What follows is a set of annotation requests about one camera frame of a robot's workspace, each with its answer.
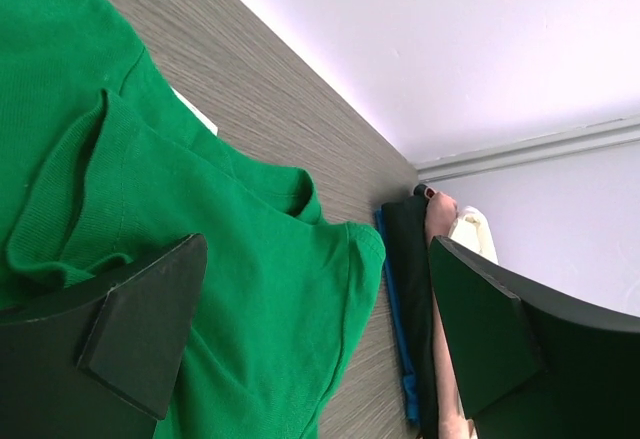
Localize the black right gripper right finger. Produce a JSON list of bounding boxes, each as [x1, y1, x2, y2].
[[430, 237, 639, 438]]

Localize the black folded t shirt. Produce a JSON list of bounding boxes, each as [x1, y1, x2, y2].
[[380, 184, 438, 438]]

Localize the blue folded t shirt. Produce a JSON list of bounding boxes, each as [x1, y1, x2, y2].
[[375, 209, 420, 425]]

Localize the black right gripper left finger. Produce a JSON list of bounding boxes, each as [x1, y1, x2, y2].
[[1, 234, 207, 438]]

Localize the white folded t shirt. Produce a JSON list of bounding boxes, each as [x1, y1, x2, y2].
[[448, 206, 498, 264]]

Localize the pink folded t shirt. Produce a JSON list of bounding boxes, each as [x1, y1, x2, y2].
[[425, 188, 473, 438]]

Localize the green t shirt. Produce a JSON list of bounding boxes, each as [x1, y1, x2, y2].
[[1, 0, 385, 438]]

